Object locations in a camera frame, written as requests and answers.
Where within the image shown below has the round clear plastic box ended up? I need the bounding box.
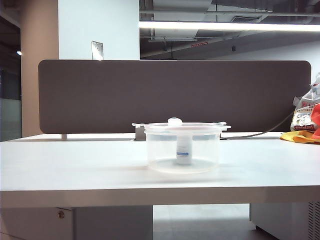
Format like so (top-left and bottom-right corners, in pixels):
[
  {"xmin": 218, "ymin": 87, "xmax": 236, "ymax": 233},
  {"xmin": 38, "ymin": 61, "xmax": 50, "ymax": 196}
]
[{"xmin": 144, "ymin": 125, "xmax": 222, "ymax": 175}]

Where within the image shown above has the small white medicine bottle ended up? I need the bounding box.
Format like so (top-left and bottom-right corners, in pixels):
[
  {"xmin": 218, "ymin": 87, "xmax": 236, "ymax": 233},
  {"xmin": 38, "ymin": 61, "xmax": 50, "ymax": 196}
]
[{"xmin": 176, "ymin": 133, "xmax": 192, "ymax": 166}]

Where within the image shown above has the round clear lid with clips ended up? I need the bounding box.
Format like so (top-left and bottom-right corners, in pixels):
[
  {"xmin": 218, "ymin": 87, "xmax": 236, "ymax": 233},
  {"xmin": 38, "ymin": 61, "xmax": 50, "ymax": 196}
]
[{"xmin": 131, "ymin": 117, "xmax": 232, "ymax": 134}]

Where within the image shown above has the brown fabric desk partition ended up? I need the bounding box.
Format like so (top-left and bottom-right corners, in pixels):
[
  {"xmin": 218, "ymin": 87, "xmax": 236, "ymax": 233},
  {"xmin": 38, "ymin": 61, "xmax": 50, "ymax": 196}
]
[{"xmin": 37, "ymin": 59, "xmax": 312, "ymax": 135}]

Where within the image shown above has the long ceiling light strip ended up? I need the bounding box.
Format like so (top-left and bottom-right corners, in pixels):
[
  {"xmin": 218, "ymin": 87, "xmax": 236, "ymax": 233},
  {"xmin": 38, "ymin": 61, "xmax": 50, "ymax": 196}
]
[{"xmin": 139, "ymin": 20, "xmax": 320, "ymax": 33}]

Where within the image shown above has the ceiling air vent grille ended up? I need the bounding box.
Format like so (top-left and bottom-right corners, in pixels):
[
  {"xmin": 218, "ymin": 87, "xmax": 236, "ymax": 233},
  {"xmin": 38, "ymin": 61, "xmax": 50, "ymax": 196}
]
[{"xmin": 231, "ymin": 15, "xmax": 262, "ymax": 23}]

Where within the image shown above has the yellow cloth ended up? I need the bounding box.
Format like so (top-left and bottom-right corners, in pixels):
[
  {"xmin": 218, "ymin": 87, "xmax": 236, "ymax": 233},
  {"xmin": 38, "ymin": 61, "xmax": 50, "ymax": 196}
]
[{"xmin": 279, "ymin": 129, "xmax": 320, "ymax": 146}]

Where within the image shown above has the printed clear plastic bag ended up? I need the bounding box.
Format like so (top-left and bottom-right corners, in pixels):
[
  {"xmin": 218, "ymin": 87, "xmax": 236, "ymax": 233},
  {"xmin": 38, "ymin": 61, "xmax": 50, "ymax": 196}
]
[{"xmin": 289, "ymin": 72, "xmax": 320, "ymax": 132}]

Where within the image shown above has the red orange cloth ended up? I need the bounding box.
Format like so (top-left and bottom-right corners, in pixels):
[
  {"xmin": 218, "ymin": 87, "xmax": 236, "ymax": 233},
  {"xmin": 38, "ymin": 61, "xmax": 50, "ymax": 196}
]
[{"xmin": 309, "ymin": 102, "xmax": 320, "ymax": 140}]

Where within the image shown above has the white vented cabinet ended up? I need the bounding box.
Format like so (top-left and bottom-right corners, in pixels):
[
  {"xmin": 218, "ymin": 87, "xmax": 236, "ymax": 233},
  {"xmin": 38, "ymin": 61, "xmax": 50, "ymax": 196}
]
[{"xmin": 249, "ymin": 201, "xmax": 320, "ymax": 240}]

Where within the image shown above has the grey desk cable box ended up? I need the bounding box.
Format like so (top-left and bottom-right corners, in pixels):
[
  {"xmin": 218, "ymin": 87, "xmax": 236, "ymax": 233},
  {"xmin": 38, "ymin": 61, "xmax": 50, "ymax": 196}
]
[{"xmin": 134, "ymin": 124, "xmax": 227, "ymax": 141}]

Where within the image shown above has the metal wall plate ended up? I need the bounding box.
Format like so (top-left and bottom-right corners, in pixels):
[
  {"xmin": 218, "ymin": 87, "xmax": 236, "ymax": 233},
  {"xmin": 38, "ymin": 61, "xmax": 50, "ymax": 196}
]
[{"xmin": 91, "ymin": 40, "xmax": 104, "ymax": 61}]

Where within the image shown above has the grey cable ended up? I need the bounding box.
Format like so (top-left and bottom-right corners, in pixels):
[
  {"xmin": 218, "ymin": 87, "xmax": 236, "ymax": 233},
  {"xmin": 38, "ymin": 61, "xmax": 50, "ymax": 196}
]
[{"xmin": 224, "ymin": 109, "xmax": 295, "ymax": 140}]

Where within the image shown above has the white drawer pedestal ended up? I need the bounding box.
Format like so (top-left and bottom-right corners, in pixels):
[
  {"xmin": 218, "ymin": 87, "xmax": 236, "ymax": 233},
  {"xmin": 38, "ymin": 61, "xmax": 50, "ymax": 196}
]
[{"xmin": 0, "ymin": 205, "xmax": 154, "ymax": 240}]

